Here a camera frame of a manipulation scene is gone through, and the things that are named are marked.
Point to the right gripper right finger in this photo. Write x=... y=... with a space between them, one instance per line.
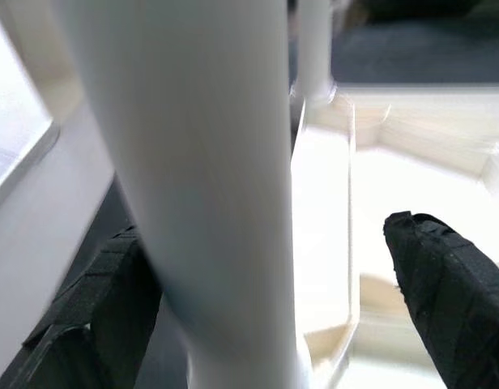
x=452 y=291

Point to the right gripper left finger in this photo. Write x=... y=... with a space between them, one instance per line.
x=112 y=291

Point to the white plastic table leg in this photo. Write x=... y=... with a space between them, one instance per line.
x=314 y=48
x=201 y=162

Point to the white upturned children table top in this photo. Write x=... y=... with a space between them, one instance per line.
x=415 y=133

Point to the black tablecloth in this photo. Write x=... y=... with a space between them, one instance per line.
x=415 y=52

